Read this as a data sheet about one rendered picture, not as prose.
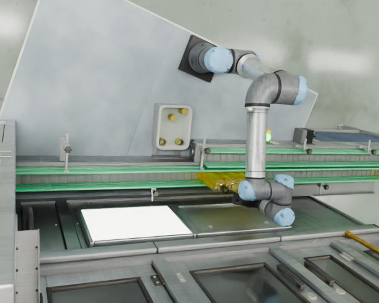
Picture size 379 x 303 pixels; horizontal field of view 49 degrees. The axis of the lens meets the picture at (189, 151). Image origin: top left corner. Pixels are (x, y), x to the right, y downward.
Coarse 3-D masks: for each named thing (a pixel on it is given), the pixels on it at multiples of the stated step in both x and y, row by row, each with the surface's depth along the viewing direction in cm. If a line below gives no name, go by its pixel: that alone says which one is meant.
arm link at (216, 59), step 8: (208, 48) 191; (216, 48) 185; (224, 48) 185; (200, 56) 193; (208, 56) 185; (216, 56) 185; (224, 56) 185; (232, 56) 188; (200, 64) 195; (208, 64) 186; (216, 64) 186; (224, 64) 186; (232, 64) 189; (216, 72) 187; (224, 72) 192
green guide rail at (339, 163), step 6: (204, 162) 208; (210, 162) 209; (216, 162) 210; (222, 162) 212; (228, 162) 213; (234, 162) 214; (240, 162) 216; (270, 162) 223; (276, 162) 224; (282, 162) 226; (288, 162) 227; (294, 162) 229; (300, 162) 230; (306, 162) 232; (312, 162) 233; (318, 162) 235; (324, 162) 237; (330, 162) 238; (336, 162) 240; (342, 162) 242; (348, 162) 244; (354, 162) 245; (360, 162) 247; (366, 162) 249; (372, 162) 251; (378, 162) 253
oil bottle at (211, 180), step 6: (198, 174) 210; (204, 174) 203; (210, 174) 201; (216, 174) 202; (204, 180) 203; (210, 180) 197; (216, 180) 193; (222, 180) 193; (210, 186) 197; (216, 186) 192
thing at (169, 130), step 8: (160, 112) 199; (168, 112) 208; (176, 112) 210; (192, 112) 205; (160, 120) 200; (168, 120) 209; (176, 120) 211; (184, 120) 211; (160, 128) 208; (168, 128) 210; (176, 128) 212; (184, 128) 211; (160, 136) 209; (168, 136) 211; (176, 136) 213; (184, 136) 211; (168, 144) 210; (176, 144) 212; (184, 144) 211
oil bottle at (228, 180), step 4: (216, 172) 205; (220, 172) 205; (224, 172) 206; (220, 176) 200; (224, 176) 199; (228, 176) 199; (224, 180) 196; (228, 180) 194; (232, 180) 195; (228, 184) 194
